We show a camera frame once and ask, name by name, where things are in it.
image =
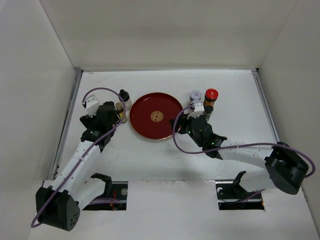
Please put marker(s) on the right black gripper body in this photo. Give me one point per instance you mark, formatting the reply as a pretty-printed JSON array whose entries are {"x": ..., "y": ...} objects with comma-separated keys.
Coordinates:
[{"x": 186, "y": 128}]

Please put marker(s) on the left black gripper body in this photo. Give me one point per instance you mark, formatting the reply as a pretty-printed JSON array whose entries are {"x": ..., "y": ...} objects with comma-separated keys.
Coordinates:
[{"x": 88, "y": 121}]

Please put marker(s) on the small yellow label oil bottle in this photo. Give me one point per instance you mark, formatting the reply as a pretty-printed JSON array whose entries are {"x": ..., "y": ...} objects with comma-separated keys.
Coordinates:
[{"x": 121, "y": 112}]

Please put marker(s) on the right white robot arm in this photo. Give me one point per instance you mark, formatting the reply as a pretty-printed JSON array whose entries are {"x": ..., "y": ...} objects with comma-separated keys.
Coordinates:
[{"x": 279, "y": 165}]

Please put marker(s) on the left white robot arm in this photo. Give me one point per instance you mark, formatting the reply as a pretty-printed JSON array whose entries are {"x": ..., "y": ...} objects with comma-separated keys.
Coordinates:
[{"x": 59, "y": 205}]

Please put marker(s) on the black cap spice bottle right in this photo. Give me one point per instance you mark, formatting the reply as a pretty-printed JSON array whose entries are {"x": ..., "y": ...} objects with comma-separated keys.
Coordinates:
[{"x": 208, "y": 110}]

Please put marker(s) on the clear bottle black pump cap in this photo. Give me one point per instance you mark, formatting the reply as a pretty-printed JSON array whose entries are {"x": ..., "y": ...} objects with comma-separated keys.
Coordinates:
[{"x": 126, "y": 99}]

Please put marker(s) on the white lid sauce jar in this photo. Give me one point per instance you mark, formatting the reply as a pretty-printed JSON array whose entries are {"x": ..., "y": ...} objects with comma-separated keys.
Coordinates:
[{"x": 195, "y": 95}]

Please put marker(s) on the red lid chili jar right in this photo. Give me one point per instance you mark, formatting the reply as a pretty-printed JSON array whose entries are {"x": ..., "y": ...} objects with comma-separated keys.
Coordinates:
[{"x": 210, "y": 97}]

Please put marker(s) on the round red tray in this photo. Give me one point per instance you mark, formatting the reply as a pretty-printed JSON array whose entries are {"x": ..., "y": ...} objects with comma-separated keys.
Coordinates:
[{"x": 151, "y": 114}]

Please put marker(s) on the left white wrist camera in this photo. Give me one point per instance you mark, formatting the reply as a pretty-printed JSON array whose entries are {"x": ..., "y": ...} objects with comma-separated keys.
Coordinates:
[{"x": 91, "y": 105}]

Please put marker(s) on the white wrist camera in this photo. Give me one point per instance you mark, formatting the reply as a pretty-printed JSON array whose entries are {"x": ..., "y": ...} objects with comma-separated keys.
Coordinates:
[
  {"x": 91, "y": 105},
  {"x": 197, "y": 108}
]

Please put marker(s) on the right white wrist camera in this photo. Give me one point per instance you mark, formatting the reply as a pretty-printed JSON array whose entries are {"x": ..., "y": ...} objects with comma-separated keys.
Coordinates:
[{"x": 197, "y": 108}]

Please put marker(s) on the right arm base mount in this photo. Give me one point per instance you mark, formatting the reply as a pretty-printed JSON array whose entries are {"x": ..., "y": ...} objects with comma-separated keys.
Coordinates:
[{"x": 232, "y": 197}]

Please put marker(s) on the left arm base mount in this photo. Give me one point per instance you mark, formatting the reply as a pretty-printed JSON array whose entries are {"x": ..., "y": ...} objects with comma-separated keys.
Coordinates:
[{"x": 114, "y": 196}]

